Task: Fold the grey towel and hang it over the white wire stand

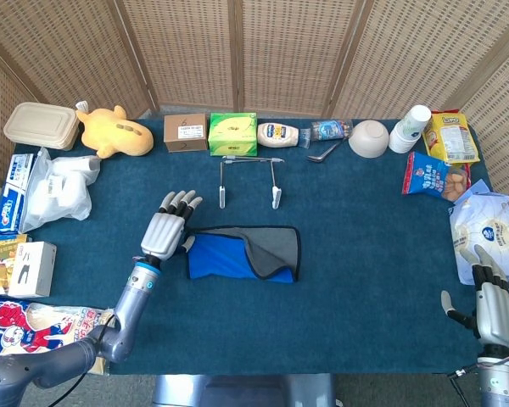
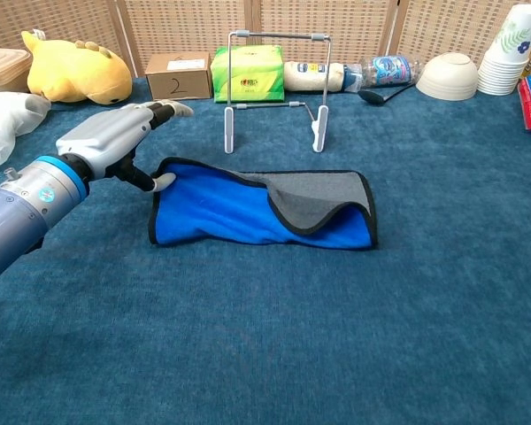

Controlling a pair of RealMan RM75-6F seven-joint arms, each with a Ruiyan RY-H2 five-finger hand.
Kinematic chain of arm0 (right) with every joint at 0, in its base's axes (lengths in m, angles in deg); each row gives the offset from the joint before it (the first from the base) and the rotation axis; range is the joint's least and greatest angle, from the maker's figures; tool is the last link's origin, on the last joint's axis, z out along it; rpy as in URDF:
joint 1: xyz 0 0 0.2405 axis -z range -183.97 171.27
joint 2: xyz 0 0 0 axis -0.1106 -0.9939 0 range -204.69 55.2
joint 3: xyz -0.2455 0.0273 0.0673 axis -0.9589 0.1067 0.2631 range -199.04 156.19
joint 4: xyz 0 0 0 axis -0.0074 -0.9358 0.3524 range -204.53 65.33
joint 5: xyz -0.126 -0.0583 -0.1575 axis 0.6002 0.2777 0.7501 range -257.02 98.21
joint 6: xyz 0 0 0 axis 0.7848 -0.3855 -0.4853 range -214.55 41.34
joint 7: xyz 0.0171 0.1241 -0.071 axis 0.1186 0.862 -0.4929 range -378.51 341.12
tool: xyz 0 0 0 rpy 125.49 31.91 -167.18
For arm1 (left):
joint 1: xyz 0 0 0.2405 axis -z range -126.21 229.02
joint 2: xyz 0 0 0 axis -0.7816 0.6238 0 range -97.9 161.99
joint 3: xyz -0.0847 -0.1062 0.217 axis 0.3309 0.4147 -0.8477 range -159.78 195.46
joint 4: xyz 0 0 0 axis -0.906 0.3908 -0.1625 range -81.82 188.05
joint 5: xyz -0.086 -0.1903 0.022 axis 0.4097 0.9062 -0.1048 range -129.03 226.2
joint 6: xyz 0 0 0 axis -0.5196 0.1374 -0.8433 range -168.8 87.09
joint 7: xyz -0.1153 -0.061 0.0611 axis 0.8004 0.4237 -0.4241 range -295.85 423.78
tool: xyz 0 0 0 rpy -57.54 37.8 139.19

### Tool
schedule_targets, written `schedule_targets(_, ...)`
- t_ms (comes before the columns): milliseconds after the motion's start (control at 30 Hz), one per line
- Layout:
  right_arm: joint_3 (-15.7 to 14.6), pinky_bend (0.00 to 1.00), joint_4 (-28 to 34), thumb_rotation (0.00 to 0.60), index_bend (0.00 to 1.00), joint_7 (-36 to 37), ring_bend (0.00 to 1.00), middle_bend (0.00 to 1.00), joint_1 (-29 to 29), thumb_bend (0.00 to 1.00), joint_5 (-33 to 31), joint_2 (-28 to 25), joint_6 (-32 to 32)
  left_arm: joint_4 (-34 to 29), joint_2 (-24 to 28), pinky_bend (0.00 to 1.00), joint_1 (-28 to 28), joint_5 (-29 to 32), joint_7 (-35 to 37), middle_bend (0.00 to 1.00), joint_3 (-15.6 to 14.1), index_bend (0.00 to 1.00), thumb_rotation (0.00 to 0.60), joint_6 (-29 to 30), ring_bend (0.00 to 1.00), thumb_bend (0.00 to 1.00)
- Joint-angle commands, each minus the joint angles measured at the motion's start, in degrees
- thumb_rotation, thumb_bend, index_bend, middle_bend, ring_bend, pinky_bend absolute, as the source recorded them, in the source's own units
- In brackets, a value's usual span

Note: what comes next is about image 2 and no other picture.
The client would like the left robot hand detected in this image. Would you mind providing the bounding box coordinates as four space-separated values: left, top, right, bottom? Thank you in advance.
55 100 195 194

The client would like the grey and blue towel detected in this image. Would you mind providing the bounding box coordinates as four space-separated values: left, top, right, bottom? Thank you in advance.
147 156 379 251

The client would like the brown cardboard box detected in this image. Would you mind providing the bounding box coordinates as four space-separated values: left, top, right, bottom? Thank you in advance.
144 51 214 103

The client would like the beige lidded takeout container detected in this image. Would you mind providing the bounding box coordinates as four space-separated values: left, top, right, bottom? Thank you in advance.
0 46 33 94

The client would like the metal towel rack stand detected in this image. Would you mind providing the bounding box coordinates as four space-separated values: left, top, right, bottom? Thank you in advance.
223 29 333 155

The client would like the mayonnaise squeeze bottle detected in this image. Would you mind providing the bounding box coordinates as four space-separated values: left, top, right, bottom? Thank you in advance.
283 61 353 93

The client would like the clear plastic water bottle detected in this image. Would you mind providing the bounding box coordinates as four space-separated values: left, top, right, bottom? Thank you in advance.
344 54 426 92

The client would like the yellow plush toy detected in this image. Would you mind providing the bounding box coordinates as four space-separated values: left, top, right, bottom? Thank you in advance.
20 29 134 106

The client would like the white plastic bag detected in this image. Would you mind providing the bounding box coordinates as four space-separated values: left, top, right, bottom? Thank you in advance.
0 91 52 169

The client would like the wicker folding screen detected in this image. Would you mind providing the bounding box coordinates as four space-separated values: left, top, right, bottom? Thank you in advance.
0 0 531 81

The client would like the green tissue pack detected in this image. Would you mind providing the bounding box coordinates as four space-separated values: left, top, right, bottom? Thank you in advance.
210 45 286 104

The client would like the blue table carpet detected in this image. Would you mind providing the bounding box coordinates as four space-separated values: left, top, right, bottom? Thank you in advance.
0 77 531 425

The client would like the black ladle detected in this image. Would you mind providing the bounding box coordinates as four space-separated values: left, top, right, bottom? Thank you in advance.
358 82 419 107

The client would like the beige bowl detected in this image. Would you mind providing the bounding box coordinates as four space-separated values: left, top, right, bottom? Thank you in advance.
415 51 479 102

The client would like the stack of paper cups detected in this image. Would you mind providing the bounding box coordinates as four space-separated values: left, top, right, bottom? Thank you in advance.
476 4 531 97

